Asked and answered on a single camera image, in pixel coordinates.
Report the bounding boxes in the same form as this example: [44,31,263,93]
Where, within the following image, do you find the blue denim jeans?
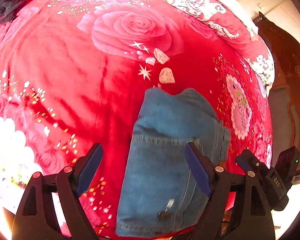
[115,88,231,238]

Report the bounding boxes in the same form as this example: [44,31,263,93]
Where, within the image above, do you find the dark wooden headboard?
[253,11,300,181]

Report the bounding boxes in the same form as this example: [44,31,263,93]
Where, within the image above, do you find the red rose bed blanket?
[0,0,274,239]

